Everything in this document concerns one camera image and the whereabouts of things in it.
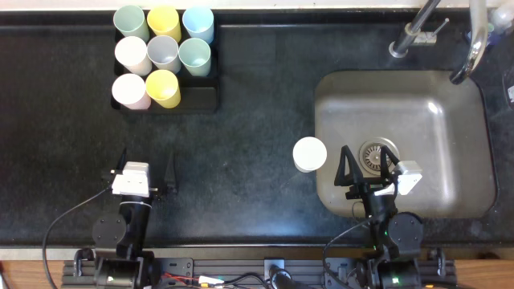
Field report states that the steel tap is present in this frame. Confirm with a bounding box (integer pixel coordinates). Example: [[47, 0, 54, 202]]
[[388, 0, 490, 86]]

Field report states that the black tray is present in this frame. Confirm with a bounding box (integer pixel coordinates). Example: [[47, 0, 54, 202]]
[[110, 23, 220, 115]]

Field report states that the mounting rail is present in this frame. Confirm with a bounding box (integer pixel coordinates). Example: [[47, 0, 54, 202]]
[[62, 256, 459, 289]]

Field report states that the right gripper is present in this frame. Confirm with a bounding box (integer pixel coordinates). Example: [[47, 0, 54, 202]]
[[334, 144, 402, 201]]

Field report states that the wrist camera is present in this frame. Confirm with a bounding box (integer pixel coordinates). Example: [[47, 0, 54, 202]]
[[111, 161, 152, 198], [373, 160, 424, 197]]

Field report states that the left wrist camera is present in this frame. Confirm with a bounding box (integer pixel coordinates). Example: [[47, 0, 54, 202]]
[[111, 161, 152, 198]]

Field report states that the yellow cup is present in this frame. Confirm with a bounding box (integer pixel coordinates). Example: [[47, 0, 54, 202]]
[[145, 69, 182, 110], [146, 5, 182, 44]]

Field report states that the white cup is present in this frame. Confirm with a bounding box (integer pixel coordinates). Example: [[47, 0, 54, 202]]
[[114, 35, 153, 77], [292, 136, 328, 173]]

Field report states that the blue soap bottle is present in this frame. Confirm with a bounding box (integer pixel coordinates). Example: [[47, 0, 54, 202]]
[[465, 2, 514, 49]]

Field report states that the grey cup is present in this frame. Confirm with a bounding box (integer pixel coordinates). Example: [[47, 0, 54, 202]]
[[146, 35, 182, 75]]

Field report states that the green cup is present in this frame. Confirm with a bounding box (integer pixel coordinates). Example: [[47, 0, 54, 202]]
[[112, 4, 150, 43], [177, 37, 212, 78]]

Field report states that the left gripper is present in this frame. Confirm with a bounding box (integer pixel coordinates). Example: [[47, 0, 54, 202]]
[[102, 147, 178, 201]]

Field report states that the steel sink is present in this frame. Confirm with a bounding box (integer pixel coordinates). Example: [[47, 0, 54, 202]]
[[314, 70, 498, 220]]

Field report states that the blue cup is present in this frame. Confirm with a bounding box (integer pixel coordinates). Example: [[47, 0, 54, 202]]
[[182, 6, 215, 45]]

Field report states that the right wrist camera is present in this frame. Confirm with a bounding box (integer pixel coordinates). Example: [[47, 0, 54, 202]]
[[373, 160, 424, 197]]

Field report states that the pink cup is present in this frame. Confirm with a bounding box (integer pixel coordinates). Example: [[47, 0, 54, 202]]
[[111, 73, 153, 111]]

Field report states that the black cable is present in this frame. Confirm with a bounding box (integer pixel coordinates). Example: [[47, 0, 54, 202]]
[[322, 216, 381, 289], [42, 186, 113, 289]]

